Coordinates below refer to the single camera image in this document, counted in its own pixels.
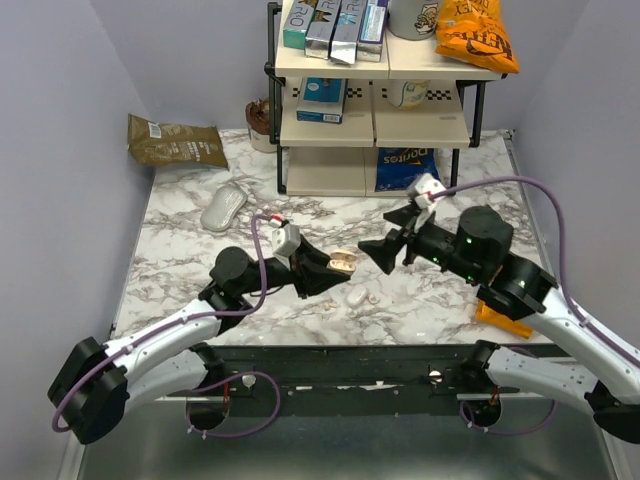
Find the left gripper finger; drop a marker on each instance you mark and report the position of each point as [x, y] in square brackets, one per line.
[307, 251]
[318, 280]

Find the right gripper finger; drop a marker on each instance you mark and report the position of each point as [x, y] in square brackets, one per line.
[383, 252]
[404, 219]

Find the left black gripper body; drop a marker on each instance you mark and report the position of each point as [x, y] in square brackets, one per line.
[278, 276]

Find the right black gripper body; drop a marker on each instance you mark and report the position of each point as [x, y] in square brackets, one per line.
[432, 243]

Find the beige earbud charging case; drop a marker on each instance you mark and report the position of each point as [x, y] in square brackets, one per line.
[342, 260]

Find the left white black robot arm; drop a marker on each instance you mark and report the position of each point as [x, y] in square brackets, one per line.
[100, 382]

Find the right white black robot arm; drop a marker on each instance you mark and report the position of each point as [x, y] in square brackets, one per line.
[604, 383]

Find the blue Doritos bag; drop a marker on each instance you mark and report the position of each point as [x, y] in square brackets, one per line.
[397, 168]

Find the orange snack bag on table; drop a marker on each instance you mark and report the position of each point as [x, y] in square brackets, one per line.
[489, 316]

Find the beige black shelf rack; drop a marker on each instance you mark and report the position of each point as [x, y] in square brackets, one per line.
[315, 159]

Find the white yellow mug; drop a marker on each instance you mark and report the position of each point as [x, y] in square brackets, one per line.
[407, 94]

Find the blue box middle shelf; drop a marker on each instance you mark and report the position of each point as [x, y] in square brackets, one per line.
[321, 100]

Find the chocolate cupcake in wrapper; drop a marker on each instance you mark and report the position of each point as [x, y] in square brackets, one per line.
[257, 114]

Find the silver toothpaste box middle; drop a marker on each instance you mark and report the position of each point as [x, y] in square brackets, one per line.
[345, 38]

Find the silver toothpaste box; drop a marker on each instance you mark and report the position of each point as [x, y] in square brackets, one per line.
[321, 29]
[345, 38]

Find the brown snack bag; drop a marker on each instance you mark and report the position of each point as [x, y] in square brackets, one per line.
[163, 144]

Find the blue white toothpaste box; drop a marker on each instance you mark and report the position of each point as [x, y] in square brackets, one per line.
[371, 36]

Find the grey printed mug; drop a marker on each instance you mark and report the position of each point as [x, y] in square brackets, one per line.
[413, 19]

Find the orange chips bag on shelf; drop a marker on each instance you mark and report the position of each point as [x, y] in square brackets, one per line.
[472, 31]

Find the silver toothpaste box left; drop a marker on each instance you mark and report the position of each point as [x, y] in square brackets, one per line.
[321, 29]

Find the teal toothpaste box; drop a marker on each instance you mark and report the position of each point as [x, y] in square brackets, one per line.
[297, 23]

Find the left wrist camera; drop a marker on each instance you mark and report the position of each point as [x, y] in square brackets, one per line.
[285, 241]

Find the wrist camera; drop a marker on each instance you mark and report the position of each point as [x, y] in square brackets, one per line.
[420, 191]
[285, 241]

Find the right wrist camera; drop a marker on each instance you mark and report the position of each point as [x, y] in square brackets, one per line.
[420, 191]

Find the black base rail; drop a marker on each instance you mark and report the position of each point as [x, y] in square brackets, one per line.
[336, 381]

